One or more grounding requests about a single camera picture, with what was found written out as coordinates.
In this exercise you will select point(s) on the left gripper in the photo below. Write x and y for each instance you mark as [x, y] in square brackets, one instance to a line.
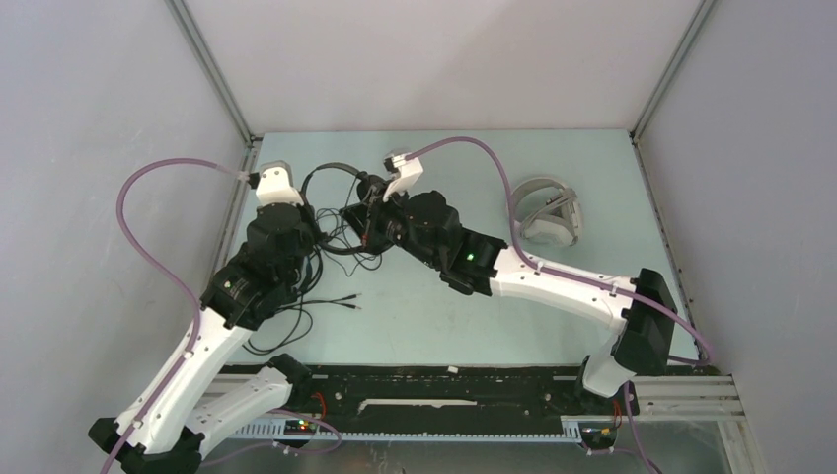
[307, 215]

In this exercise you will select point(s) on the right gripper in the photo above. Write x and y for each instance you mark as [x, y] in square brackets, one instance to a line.
[367, 217]

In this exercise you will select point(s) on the white headphones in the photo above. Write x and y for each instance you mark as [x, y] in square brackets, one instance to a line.
[558, 221]

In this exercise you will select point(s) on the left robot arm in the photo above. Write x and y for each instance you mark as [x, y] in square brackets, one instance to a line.
[168, 429]

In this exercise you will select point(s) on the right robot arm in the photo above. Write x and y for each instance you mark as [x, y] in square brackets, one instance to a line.
[632, 308]

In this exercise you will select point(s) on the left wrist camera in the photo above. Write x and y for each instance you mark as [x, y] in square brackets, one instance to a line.
[273, 184]

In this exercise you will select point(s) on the aluminium frame rail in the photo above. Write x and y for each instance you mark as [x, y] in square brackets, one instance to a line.
[187, 22]

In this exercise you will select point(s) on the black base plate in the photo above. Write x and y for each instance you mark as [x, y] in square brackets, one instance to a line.
[448, 399]

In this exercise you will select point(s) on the white cable duct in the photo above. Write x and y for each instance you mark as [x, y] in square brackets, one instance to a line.
[287, 429]

